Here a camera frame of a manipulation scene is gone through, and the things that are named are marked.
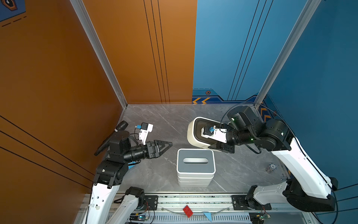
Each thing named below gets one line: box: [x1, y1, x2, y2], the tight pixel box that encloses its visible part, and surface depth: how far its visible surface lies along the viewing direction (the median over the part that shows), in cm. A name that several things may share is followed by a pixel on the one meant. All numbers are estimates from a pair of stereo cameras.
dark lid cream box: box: [186, 116, 224, 148], surface depth 57 cm
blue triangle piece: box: [203, 212, 213, 223], surface depth 69 cm
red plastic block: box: [182, 204, 194, 218], surface depth 71 cm
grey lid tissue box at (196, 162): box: [176, 148, 216, 177], surface depth 66 cm
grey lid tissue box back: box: [177, 176, 214, 183], surface depth 68 cm
